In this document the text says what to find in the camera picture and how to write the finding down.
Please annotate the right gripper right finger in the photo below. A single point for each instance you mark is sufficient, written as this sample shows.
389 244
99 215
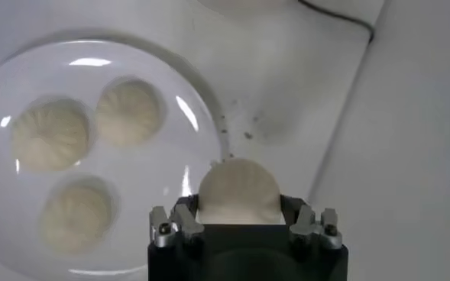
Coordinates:
305 225

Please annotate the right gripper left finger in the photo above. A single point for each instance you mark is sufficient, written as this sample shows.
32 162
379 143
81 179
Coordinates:
186 225

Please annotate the white steamed baozi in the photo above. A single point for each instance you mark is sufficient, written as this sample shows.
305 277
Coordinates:
77 215
240 191
50 133
129 112

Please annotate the white round plate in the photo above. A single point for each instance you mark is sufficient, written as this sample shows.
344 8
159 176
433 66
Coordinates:
152 164

